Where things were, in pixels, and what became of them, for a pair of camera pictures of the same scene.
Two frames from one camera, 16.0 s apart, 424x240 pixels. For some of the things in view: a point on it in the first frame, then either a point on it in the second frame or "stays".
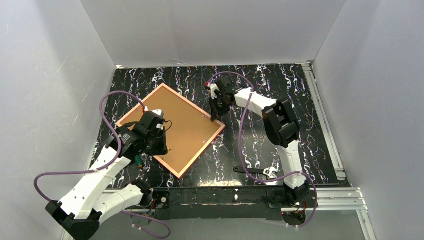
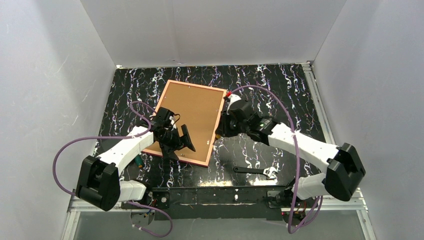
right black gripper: [216, 106] → [225, 122]
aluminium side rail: [330, 199] stays
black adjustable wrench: [267, 171] stays
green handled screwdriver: [139, 161] stays
